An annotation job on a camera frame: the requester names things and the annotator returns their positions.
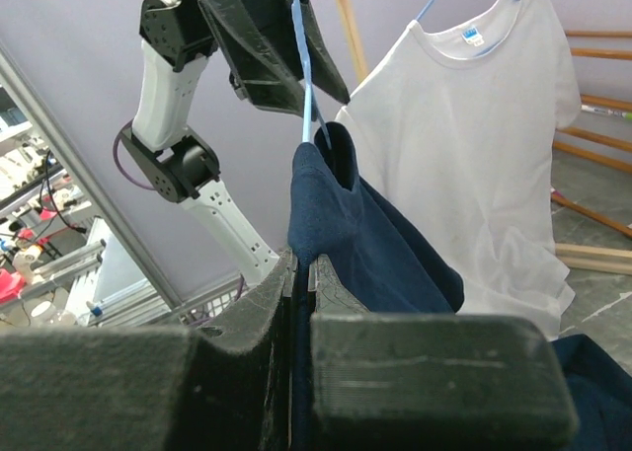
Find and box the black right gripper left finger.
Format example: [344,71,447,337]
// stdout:
[1,254,294,450]

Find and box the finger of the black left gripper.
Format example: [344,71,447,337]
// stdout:
[197,0,304,115]
[300,0,350,104]

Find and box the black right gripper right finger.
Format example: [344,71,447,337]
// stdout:
[309,257,579,450]

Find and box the navy blue t shirt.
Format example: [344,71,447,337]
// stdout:
[288,121,631,450]

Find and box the white t shirt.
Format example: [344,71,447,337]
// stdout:
[337,0,581,339]

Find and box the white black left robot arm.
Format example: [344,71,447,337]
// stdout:
[116,0,350,287]

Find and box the orange wooden shoe shelf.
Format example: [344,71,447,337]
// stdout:
[550,29,632,240]

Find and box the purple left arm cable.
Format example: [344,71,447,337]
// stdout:
[112,0,159,191]

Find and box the wooden clothes rack frame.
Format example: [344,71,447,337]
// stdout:
[336,0,631,275]

